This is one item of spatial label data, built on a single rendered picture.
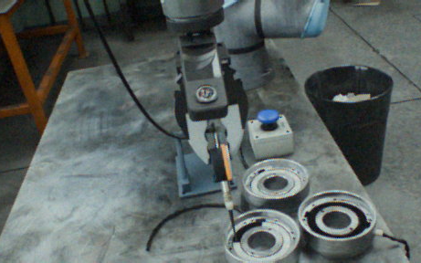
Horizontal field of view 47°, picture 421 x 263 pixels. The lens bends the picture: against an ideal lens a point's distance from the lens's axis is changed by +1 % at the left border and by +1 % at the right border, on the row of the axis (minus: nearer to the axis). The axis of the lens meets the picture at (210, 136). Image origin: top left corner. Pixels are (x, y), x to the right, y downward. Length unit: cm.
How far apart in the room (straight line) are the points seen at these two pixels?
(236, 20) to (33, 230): 60
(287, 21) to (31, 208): 63
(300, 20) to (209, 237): 53
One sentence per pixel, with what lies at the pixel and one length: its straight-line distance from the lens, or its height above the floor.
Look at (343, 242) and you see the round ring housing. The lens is 67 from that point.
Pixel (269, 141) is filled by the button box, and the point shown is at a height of 84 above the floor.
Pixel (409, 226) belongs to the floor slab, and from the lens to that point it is 196.
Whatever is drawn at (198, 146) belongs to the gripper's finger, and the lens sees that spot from 65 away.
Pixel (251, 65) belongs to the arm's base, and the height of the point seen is 86.
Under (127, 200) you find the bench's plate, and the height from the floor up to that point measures 80.
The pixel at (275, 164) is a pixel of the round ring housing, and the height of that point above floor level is 83.
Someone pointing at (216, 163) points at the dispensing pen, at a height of 94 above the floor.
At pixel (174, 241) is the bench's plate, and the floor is 80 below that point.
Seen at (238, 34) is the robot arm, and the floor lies 93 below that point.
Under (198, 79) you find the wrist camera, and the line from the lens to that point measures 55.
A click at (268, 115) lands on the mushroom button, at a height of 87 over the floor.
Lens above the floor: 130
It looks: 31 degrees down
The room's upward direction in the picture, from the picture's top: 10 degrees counter-clockwise
